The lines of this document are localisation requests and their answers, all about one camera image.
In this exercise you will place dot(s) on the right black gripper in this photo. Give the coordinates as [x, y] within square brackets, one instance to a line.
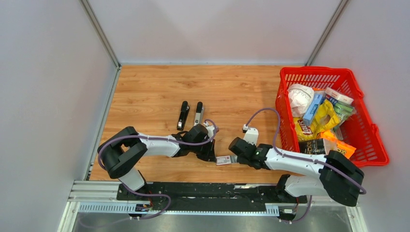
[241, 161]

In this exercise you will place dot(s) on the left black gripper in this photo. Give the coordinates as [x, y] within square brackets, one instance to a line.
[210, 155]

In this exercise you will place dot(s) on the grey and black stapler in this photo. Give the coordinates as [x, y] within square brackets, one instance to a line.
[199, 112]

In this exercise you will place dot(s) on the red white staple box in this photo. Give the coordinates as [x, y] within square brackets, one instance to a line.
[223, 160]

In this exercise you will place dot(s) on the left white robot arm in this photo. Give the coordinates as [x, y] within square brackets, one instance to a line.
[119, 155]

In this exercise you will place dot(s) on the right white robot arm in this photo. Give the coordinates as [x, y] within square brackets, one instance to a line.
[330, 174]

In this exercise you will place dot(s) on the blue box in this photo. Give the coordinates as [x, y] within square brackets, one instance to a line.
[312, 109]

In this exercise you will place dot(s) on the white crumpled bag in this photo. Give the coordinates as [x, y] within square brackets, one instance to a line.
[300, 98]

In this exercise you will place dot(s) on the yellow chips bag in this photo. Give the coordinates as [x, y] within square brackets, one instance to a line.
[324, 120]

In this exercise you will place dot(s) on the orange snack pack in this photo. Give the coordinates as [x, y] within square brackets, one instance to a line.
[342, 147]

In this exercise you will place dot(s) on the white red package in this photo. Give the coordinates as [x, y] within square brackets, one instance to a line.
[334, 97]

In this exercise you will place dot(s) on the green snack pack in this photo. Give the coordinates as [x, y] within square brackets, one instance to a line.
[343, 111]

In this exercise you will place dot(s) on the red plastic basket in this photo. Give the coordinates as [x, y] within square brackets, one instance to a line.
[358, 131]

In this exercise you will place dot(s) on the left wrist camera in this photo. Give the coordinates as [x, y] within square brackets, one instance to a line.
[211, 129]

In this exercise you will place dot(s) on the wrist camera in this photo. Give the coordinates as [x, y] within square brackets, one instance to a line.
[211, 129]
[250, 134]

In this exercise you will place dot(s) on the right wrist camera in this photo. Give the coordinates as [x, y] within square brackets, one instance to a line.
[250, 134]

